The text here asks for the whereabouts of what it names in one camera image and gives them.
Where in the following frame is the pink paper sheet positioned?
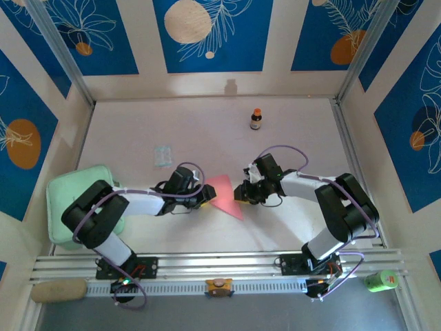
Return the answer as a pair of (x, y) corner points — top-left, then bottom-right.
(205, 174), (244, 221)

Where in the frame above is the clear plastic packet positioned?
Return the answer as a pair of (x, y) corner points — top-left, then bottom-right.
(154, 144), (173, 169)

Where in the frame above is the brown bottle orange cap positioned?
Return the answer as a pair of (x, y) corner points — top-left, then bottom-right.
(249, 108), (264, 131)

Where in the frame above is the yellow clamp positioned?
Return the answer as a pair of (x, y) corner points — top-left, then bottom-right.
(204, 277), (235, 298)

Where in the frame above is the mint green case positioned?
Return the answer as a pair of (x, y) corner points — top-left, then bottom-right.
(46, 164), (127, 251)

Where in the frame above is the green can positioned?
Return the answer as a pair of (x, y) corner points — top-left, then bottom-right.
(364, 270), (400, 293)

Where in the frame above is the beige foam block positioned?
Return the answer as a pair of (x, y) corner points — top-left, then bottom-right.
(30, 279), (87, 304)

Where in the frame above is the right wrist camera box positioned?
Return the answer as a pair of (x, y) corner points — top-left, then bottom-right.
(244, 164), (263, 184)

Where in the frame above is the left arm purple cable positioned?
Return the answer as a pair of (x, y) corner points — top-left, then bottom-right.
(72, 161), (207, 310)

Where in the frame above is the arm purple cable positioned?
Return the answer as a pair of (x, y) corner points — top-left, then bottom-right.
(253, 144), (380, 303)
(72, 161), (207, 310)

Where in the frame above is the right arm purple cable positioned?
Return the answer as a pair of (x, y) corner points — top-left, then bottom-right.
(253, 144), (380, 303)

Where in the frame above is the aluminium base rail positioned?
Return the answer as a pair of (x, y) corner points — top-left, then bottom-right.
(29, 248), (409, 284)

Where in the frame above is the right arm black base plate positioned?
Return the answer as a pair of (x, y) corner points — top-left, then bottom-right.
(280, 253), (342, 277)

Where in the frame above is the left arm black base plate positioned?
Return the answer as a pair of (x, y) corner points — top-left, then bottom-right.
(95, 257), (159, 280)

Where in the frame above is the slotted grey cable duct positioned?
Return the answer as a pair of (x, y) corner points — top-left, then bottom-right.
(85, 278), (308, 297)

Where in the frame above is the aluminium side rail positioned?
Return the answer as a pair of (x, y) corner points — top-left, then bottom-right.
(330, 99), (387, 249)

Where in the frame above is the aluminium corner post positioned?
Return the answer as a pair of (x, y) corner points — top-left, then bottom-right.
(336, 0), (402, 104)
(25, 0), (96, 106)

